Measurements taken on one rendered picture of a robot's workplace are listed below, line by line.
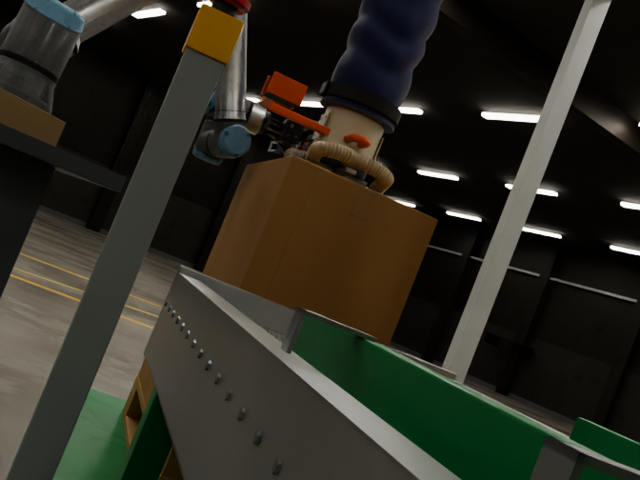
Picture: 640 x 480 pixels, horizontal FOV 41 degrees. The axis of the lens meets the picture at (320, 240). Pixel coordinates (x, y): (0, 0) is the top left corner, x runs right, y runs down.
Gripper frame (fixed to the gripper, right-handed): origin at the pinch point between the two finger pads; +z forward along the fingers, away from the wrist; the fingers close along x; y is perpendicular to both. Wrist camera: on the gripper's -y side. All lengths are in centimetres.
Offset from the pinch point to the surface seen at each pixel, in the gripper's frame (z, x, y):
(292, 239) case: -11, -32, 59
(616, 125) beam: 458, 268, -637
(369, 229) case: 6, -22, 59
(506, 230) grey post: 182, 38, -237
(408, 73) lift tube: 7.4, 23.3, 34.2
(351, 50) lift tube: -8.9, 22.9, 31.8
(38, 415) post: -52, -72, 128
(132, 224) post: -50, -41, 128
